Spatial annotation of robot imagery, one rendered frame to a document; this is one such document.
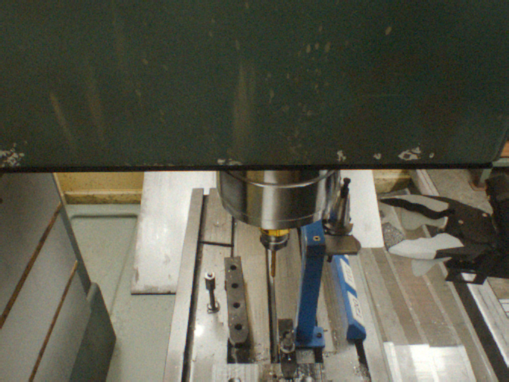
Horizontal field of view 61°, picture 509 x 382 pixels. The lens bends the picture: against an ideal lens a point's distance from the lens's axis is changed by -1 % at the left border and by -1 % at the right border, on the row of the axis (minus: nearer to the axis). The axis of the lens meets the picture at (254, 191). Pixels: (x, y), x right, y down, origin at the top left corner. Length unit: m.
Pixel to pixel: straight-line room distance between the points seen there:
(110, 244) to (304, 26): 1.56
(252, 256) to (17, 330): 0.65
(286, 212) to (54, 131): 0.26
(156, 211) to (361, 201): 0.77
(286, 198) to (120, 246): 1.37
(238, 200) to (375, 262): 1.08
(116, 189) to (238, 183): 1.46
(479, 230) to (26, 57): 0.55
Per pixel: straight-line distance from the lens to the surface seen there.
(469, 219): 0.65
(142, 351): 1.45
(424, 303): 1.47
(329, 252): 0.85
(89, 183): 1.95
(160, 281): 1.57
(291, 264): 1.24
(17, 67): 0.41
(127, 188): 1.92
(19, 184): 0.83
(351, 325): 1.07
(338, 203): 0.86
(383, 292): 1.44
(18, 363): 0.88
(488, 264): 0.66
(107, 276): 1.72
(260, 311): 1.14
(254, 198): 0.50
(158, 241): 1.62
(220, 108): 0.38
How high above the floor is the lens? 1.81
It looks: 38 degrees down
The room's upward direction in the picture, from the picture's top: straight up
